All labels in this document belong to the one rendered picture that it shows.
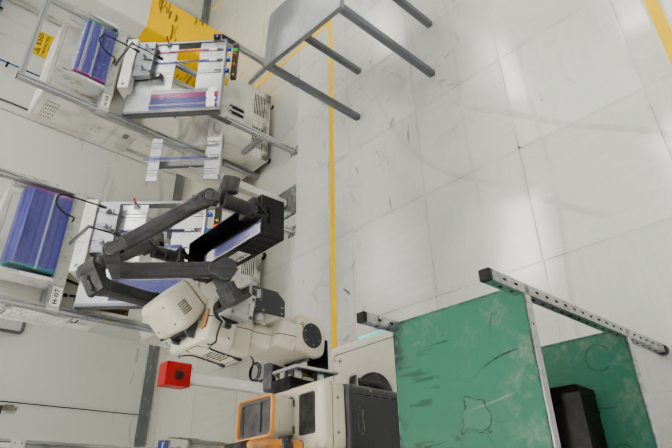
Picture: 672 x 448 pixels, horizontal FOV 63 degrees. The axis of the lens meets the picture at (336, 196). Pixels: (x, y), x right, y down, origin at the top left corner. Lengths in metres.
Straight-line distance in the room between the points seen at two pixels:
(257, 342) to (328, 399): 0.36
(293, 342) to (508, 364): 1.06
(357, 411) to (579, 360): 0.82
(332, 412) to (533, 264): 1.11
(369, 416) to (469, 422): 0.82
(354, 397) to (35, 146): 4.15
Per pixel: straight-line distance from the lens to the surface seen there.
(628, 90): 2.73
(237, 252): 2.28
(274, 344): 2.25
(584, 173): 2.63
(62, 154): 5.67
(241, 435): 2.32
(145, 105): 4.26
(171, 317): 2.06
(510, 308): 1.48
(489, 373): 1.48
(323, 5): 3.22
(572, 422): 2.03
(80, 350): 5.14
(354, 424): 2.20
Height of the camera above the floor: 2.18
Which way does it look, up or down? 36 degrees down
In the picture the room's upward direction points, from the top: 66 degrees counter-clockwise
